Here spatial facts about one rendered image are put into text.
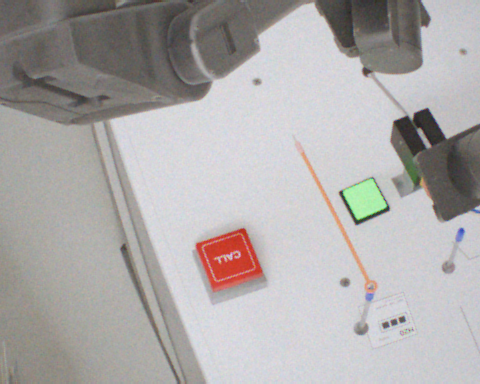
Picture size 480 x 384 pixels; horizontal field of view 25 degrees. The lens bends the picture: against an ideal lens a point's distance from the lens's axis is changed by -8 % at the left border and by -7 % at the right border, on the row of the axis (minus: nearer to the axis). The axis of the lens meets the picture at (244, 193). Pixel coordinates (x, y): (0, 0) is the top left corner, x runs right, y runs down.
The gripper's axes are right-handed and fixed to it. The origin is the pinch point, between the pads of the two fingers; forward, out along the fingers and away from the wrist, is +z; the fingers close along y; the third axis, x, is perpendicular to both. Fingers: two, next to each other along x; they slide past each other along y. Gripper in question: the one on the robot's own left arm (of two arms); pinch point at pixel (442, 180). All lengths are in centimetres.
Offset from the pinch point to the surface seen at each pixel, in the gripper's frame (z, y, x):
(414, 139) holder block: -0.2, -1.1, 4.8
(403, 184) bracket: 7.6, -1.4, 1.4
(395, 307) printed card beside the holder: 3.7, -8.6, -9.2
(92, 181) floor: 117, -20, 27
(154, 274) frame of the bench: 38.7, -24.7, 4.1
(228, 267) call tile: 4.5, -21.6, 1.4
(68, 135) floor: 112, -22, 36
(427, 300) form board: 3.3, -5.4, -10.2
